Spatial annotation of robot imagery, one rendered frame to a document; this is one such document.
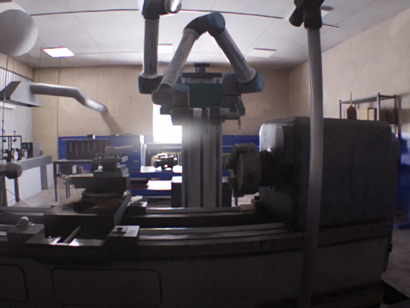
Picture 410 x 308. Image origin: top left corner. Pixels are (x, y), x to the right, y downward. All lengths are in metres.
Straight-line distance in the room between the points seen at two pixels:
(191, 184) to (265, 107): 6.78
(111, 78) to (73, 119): 1.68
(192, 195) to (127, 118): 6.26
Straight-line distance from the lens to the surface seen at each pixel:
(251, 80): 2.07
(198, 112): 1.43
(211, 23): 1.76
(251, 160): 1.26
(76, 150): 5.72
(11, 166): 1.51
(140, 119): 8.42
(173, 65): 1.64
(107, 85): 8.71
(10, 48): 4.93
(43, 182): 7.33
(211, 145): 2.37
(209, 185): 2.41
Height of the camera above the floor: 1.25
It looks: 4 degrees down
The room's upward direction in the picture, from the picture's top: straight up
